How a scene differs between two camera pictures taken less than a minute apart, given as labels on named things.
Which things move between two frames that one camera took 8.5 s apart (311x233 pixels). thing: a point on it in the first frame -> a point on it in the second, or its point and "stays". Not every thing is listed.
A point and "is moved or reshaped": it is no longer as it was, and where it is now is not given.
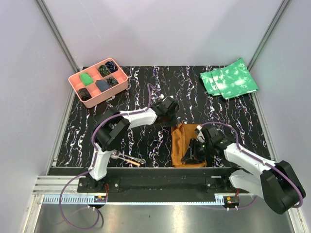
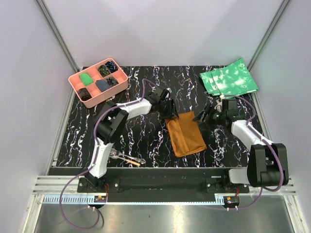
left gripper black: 172,122 -> 171,112
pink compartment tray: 98,82 stays
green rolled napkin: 86,78 stays
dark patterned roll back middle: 104,70 stays
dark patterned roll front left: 84,94 stays
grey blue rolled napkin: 102,85 stays
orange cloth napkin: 181,135 is moved or reshaped
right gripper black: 190,158 -> 200,117
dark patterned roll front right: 112,81 stays
